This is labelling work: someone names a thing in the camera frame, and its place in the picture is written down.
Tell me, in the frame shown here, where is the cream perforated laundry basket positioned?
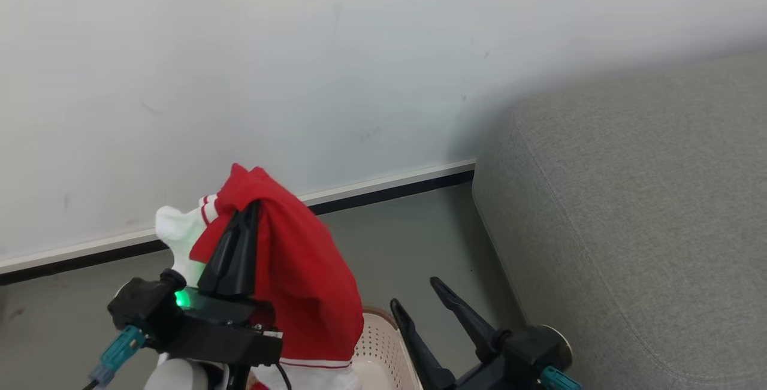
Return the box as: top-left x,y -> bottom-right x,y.
349,307 -> 423,390

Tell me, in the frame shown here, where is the teal right gripper cable connector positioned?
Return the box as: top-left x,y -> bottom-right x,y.
539,365 -> 583,390

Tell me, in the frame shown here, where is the grey fabric sofa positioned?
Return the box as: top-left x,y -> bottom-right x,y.
472,52 -> 767,390

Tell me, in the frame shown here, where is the teal gripper cable connector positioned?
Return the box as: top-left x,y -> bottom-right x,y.
89,325 -> 146,386
539,365 -> 583,390

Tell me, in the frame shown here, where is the white and black baseboard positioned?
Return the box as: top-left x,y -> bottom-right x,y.
0,159 -> 476,286

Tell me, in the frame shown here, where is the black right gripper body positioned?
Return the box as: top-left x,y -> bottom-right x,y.
454,324 -> 573,390

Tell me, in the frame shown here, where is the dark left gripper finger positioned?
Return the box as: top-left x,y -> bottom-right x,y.
197,200 -> 262,299

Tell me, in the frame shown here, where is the teal left gripper cable connector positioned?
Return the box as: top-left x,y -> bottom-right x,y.
89,325 -> 146,386

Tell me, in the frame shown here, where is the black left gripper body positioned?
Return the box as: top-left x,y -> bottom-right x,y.
107,269 -> 283,368

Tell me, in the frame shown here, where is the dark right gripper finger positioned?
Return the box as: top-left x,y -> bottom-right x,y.
430,277 -> 511,362
389,298 -> 457,390

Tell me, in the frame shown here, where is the red white-trimmed garment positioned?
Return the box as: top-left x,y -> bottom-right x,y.
155,164 -> 364,390

